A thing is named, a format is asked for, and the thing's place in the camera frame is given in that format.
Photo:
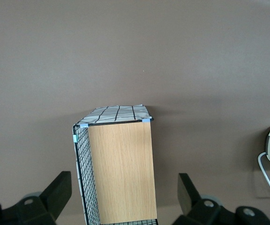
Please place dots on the wooden shelf board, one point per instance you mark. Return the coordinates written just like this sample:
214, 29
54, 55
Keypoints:
123, 168

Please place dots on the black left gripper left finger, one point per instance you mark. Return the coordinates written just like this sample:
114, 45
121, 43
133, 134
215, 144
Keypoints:
36, 208

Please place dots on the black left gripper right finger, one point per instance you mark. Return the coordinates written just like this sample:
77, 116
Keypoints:
207, 213

